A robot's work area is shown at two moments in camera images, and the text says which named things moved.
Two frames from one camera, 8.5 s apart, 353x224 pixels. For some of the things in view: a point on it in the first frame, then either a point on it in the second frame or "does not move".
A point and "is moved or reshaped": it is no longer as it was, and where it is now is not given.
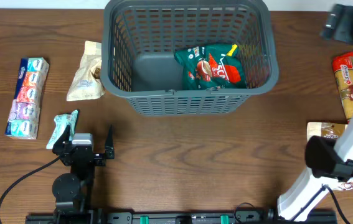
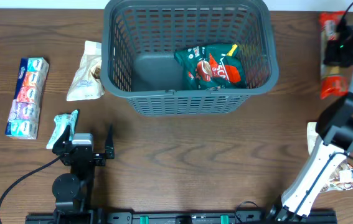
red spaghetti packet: [348, 83] is moved or reshaped
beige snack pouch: [88, 82] does not move
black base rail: [177, 216] does not move
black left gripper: [60, 146] does not move
